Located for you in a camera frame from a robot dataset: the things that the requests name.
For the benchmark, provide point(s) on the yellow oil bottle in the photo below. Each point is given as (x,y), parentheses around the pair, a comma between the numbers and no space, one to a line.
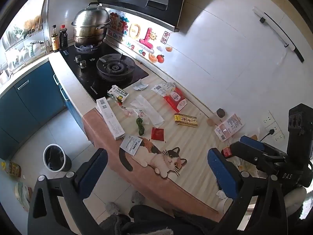
(12,168)

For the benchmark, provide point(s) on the silver sachet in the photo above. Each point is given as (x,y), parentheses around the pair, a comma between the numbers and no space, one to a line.
(130,145)

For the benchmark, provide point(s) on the blue cabinet drawer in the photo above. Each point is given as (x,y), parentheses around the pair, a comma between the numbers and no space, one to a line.
(73,110)

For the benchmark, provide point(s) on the grey fuzzy slipper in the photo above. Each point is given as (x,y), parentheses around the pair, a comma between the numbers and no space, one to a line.
(138,197)
(112,208)

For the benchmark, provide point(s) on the green white carton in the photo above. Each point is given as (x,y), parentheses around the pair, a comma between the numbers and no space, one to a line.
(117,94)

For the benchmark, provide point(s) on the red wipes pack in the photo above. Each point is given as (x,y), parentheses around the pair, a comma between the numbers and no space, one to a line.
(174,100)

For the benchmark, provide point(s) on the white plastic bag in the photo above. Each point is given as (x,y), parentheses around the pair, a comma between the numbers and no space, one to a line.
(242,165)

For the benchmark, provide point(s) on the white printed wrapper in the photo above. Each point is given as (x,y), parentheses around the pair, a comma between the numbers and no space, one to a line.
(161,88)

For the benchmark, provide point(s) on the small crumpled white wrapper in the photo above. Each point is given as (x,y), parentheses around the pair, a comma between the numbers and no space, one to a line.
(140,86)

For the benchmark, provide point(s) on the colourful wall stickers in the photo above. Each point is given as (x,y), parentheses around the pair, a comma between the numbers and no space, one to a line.
(144,39)

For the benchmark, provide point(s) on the small glass jar dark lid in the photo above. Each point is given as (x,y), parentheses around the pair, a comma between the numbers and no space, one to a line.
(220,113)

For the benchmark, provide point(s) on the white red snack packet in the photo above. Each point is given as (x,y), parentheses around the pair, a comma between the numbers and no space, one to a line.
(229,126)

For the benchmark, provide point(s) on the grey trash bin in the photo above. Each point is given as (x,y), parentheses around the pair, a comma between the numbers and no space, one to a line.
(63,164)

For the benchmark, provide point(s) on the small red packet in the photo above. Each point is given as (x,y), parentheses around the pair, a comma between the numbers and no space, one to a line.
(227,151)

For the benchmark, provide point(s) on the dish rack with dishes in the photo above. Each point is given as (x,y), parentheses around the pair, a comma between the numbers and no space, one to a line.
(22,51)

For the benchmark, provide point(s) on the person's right forearm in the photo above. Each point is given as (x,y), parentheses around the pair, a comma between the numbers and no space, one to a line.
(293,200)

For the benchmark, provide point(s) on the green pepper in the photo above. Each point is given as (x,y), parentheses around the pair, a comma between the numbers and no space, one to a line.
(140,127)

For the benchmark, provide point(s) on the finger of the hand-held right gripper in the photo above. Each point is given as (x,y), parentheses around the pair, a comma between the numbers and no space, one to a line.
(254,158)
(253,142)

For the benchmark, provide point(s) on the cat print counter mat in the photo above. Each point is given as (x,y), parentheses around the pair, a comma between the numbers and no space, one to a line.
(195,146)

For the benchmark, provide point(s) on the yellow packet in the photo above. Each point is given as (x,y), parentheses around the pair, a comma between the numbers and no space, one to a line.
(185,120)

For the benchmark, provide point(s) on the white wall rack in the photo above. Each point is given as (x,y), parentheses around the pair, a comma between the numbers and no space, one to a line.
(273,24)

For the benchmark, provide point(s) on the clear plastic wrapper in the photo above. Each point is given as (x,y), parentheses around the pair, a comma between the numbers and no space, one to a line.
(146,107)
(128,113)

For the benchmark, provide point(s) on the white wall socket panel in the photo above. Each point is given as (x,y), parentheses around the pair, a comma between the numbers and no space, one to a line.
(269,120)

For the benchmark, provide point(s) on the black burner grate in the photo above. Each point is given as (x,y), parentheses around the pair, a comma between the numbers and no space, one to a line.
(115,67)

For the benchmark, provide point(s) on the blue kitchen cabinet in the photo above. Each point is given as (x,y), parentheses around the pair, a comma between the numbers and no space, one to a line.
(29,102)

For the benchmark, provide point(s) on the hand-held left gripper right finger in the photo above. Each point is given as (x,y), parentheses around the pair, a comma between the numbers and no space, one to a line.
(221,173)

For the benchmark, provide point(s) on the long white box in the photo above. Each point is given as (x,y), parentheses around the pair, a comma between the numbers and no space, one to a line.
(110,117)

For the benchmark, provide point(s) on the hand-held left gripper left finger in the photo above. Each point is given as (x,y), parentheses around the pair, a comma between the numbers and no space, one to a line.
(94,171)

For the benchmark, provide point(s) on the brown sauce bottle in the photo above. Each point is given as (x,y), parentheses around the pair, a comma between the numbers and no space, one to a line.
(55,42)

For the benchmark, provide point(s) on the person's dark clothing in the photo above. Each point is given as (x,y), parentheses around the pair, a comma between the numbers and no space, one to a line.
(159,221)

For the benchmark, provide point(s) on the steel steamer pot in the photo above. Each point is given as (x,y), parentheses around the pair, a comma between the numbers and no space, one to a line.
(90,19)

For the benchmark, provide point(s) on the dark soy sauce bottle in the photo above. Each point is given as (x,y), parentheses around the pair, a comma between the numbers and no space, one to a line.
(63,38)

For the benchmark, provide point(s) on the red sachet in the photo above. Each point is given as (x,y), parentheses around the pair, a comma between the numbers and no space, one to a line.
(157,134)

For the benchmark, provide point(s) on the black plug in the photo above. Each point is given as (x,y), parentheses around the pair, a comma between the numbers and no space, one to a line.
(271,132)

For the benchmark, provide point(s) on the black gas stove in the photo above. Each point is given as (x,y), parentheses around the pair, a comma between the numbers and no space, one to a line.
(88,78)

